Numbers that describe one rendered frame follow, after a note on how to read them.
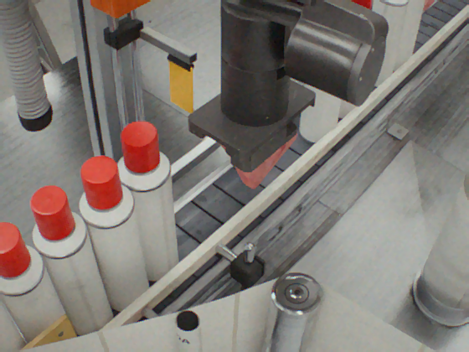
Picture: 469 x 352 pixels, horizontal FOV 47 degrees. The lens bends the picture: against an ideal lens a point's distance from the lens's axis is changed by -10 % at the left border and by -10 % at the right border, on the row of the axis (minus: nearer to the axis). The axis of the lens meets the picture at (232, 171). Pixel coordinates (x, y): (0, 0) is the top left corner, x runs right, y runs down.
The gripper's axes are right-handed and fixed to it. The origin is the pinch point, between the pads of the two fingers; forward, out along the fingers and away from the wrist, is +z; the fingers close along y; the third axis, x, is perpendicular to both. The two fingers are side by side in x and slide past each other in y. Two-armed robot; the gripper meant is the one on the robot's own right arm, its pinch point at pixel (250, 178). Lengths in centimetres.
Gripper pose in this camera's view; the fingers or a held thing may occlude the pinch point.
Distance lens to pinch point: 56.7
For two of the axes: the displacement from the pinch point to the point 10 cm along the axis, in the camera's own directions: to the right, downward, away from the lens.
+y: 6.5, -5.4, 5.3
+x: -7.6, -4.7, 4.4
